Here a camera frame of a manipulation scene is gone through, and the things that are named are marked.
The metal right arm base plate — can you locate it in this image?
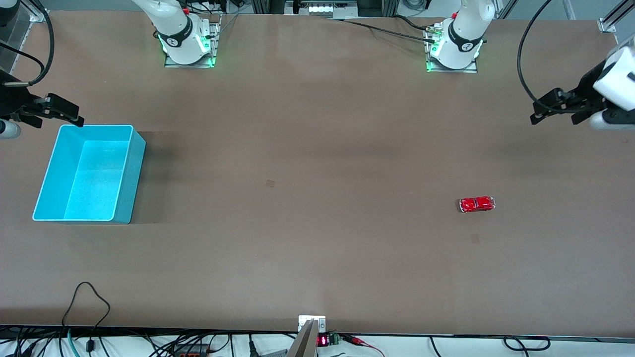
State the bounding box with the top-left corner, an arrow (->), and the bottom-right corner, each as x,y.
164,14 -> 222,69

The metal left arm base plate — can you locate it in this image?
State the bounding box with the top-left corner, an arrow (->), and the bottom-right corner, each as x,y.
425,22 -> 479,74

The lit electronics box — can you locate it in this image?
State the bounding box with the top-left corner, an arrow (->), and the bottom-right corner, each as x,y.
285,0 -> 359,16

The thin black looped cable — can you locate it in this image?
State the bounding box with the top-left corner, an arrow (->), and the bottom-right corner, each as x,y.
62,282 -> 111,354

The black coiled cable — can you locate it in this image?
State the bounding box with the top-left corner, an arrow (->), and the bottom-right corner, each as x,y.
503,336 -> 552,352

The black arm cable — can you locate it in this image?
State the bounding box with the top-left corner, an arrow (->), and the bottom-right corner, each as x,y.
517,0 -> 554,103
0,0 -> 55,88

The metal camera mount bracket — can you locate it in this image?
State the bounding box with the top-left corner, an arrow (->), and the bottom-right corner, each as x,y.
287,315 -> 326,357

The blue plastic box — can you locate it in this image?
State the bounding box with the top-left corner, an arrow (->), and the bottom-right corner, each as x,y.
32,124 -> 147,225

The red beetle toy car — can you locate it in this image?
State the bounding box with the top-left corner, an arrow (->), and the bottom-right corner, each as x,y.
459,196 -> 496,213

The red wire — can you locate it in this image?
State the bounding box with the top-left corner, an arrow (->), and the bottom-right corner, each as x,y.
341,334 -> 386,357

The short black base cable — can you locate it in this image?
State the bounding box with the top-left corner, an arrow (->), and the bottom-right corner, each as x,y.
394,15 -> 436,31

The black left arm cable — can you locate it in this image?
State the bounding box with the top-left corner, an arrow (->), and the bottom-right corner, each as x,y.
517,0 -> 554,103

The long black base cable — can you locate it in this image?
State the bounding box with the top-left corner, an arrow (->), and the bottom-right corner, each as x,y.
330,16 -> 438,43

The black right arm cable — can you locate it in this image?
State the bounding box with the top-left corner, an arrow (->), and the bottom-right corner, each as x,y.
0,0 -> 55,88

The black orange power strip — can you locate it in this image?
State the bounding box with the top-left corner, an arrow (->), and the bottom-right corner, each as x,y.
171,344 -> 210,357

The aluminium frame corner bracket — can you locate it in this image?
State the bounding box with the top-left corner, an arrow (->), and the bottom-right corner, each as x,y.
27,0 -> 50,23
597,0 -> 635,34

